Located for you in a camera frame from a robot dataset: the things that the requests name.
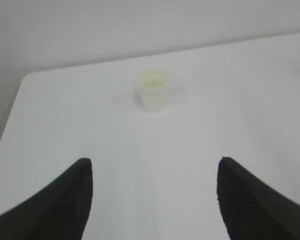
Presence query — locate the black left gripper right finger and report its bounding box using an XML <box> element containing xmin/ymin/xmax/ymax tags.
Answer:
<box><xmin>216</xmin><ymin>157</ymin><xmax>300</xmax><ymax>240</ymax></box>

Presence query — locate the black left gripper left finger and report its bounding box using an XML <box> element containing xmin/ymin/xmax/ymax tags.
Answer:
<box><xmin>0</xmin><ymin>158</ymin><xmax>93</xmax><ymax>240</ymax></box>

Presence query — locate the white paper cup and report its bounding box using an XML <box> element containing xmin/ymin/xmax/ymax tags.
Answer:
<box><xmin>135</xmin><ymin>69</ymin><xmax>168</xmax><ymax>113</ymax></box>

